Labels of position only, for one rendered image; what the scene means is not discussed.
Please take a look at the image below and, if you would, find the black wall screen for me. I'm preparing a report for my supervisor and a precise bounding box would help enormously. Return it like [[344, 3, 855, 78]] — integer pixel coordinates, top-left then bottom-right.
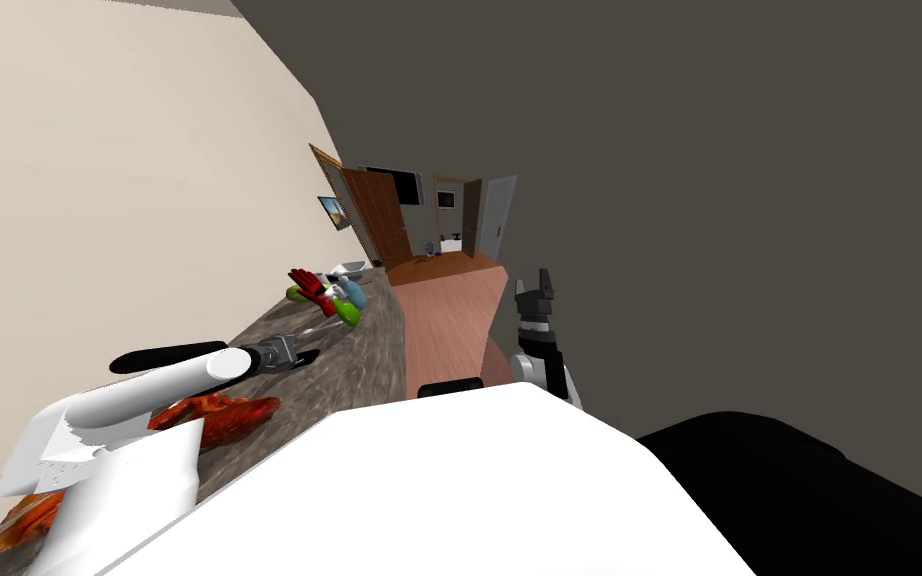
[[364, 165, 425, 207]]

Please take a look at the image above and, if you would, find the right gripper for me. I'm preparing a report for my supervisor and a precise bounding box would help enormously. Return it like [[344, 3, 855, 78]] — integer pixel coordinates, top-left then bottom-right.
[[513, 268, 557, 323]]

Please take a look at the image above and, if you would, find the red glove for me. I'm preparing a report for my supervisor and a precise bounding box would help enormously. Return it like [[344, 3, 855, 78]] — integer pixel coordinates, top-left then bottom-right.
[[287, 268, 340, 318]]

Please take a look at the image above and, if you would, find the silver spoon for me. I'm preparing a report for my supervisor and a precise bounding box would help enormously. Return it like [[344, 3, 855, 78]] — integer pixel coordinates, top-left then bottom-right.
[[292, 315, 348, 338]]

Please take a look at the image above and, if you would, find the blue bottle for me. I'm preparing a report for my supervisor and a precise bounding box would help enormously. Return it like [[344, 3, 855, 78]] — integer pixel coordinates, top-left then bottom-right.
[[339, 276, 369, 312]]

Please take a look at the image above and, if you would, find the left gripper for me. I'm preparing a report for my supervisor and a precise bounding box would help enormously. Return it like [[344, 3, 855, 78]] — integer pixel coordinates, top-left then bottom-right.
[[255, 334, 298, 376]]

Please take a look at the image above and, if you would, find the red orange lumpy thing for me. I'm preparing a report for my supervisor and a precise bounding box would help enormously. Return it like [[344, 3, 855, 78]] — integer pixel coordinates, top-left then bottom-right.
[[0, 391, 283, 557]]

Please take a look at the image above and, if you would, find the framed landscape picture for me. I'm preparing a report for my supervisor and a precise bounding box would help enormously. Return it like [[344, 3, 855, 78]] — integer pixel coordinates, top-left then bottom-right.
[[316, 195, 353, 233]]

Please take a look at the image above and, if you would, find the grey door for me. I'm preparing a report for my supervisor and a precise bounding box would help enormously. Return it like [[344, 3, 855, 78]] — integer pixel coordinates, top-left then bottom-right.
[[477, 173, 519, 262]]

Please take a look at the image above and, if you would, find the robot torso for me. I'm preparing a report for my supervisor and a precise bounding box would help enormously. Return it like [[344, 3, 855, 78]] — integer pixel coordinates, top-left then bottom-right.
[[105, 376, 760, 576]]

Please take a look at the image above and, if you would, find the dark brown door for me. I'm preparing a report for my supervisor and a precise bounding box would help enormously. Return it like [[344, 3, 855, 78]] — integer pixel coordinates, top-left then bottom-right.
[[461, 178, 485, 259]]

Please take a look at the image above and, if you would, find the brown wooden door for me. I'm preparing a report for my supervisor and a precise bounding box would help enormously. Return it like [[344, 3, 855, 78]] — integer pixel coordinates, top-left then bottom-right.
[[339, 167, 414, 270]]

